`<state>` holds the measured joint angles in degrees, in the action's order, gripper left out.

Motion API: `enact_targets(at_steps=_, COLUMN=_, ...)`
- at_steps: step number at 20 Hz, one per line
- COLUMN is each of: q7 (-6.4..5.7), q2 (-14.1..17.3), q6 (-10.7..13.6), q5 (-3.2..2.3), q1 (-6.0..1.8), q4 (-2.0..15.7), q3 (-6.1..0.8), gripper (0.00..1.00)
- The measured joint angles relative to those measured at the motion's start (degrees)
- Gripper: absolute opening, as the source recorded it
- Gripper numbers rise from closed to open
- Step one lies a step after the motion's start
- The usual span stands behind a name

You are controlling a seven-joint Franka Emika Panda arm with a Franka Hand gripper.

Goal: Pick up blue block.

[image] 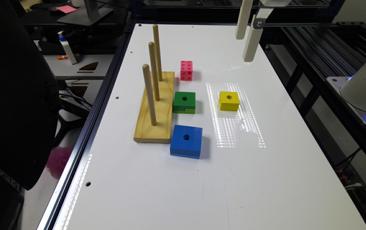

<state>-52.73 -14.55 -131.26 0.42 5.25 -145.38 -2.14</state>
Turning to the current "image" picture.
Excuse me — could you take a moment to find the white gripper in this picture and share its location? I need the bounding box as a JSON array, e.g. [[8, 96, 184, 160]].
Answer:
[[235, 0, 291, 62]]

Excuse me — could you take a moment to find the blue square block with hole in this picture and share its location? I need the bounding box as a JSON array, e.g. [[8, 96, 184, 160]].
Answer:
[[170, 125, 202, 159]]

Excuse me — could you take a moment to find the black office chair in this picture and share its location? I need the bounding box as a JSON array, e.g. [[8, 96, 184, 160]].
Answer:
[[0, 0, 91, 191]]

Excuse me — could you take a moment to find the rear wooden peg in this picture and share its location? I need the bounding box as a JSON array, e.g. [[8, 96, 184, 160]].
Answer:
[[153, 24, 163, 81]]

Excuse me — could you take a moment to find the pink lego brick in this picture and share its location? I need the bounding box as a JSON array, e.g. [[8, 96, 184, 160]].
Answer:
[[180, 61, 193, 81]]

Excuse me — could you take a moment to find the middle wooden peg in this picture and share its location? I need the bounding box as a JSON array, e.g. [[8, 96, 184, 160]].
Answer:
[[148, 42, 160, 101]]

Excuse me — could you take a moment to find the green square block with hole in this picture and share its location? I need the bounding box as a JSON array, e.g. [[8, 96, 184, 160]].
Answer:
[[173, 91, 196, 114]]

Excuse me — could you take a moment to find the wooden peg board base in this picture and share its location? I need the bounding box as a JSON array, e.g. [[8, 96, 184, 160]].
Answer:
[[133, 72, 175, 144]]

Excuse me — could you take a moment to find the black aluminium frame rack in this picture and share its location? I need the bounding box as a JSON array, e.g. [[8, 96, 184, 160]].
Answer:
[[259, 24, 366, 156]]

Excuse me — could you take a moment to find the pink fluffy object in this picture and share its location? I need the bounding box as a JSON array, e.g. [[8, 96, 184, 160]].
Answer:
[[45, 146, 73, 179]]

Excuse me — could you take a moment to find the white spray bottle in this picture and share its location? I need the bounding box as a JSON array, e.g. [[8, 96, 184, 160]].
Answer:
[[58, 31, 77, 65]]

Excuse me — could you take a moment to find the wooden peg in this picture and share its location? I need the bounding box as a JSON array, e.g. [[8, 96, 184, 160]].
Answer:
[[142, 64, 156, 126], [148, 42, 160, 101], [153, 24, 163, 81]]

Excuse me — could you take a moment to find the orange marker pen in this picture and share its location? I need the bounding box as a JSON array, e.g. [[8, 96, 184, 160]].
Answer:
[[57, 55, 68, 60]]

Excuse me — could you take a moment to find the pink sticky note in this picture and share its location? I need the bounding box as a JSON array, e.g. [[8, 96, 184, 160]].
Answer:
[[57, 5, 77, 14]]

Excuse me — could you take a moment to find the front wooden peg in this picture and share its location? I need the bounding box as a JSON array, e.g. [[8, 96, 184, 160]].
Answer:
[[142, 64, 156, 126]]

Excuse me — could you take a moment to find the silver monitor stand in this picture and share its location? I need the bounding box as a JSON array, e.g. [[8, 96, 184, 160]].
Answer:
[[57, 0, 113, 26]]

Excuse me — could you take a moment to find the yellow square block with hole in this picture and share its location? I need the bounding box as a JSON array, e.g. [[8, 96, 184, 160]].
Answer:
[[219, 91, 240, 111]]

